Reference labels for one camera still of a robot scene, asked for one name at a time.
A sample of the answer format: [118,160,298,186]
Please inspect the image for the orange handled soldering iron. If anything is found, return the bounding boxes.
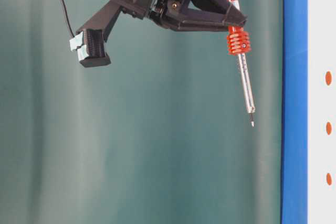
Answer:
[227,0,256,126]

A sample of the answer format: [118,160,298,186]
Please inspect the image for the white rectangular board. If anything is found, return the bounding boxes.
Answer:
[308,0,335,223]

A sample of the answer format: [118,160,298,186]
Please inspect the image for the green backdrop sheet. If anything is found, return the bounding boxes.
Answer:
[1,0,283,223]

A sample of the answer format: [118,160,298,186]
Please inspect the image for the thin black camera cable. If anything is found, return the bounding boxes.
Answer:
[51,0,76,38]

